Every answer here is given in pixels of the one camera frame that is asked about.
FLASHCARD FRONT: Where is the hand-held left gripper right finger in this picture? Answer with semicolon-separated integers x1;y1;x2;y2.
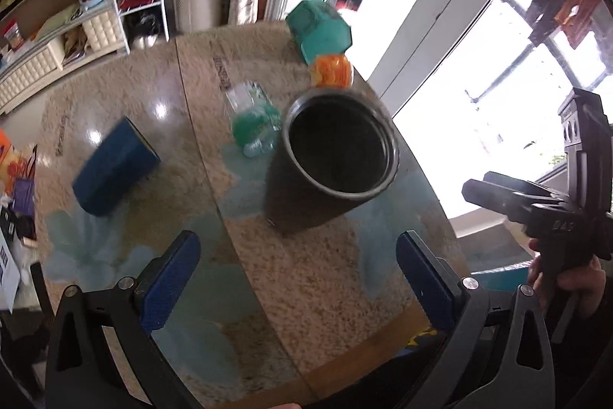
395;230;556;409

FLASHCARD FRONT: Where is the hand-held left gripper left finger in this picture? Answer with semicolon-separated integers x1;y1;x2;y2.
45;230;207;409

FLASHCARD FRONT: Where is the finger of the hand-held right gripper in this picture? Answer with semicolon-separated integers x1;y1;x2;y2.
461;179;534;220
483;171;562;201

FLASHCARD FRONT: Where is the black cup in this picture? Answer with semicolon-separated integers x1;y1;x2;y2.
266;87;400;235

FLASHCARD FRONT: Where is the person's right hand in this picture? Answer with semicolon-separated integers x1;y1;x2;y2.
527;238;608;319

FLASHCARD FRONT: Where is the blue rectangular box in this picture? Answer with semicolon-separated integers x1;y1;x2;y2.
72;116;161;218

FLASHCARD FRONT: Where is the purple box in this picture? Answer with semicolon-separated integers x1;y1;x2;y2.
12;178;36;218

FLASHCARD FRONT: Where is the orange hanging garment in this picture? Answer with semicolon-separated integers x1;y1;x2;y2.
558;0;602;50

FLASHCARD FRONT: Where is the clear bottle with green label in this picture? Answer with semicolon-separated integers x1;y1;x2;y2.
224;79;283;159

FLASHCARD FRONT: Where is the orange round container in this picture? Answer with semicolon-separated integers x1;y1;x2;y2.
309;53;355;90

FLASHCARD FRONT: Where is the green hexagonal container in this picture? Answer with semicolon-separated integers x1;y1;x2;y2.
285;0;354;66

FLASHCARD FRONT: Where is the white tufted cabinet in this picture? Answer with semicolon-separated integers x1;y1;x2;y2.
0;9;131;115

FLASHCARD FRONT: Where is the red-lidded jar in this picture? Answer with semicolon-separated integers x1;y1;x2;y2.
2;21;24;50

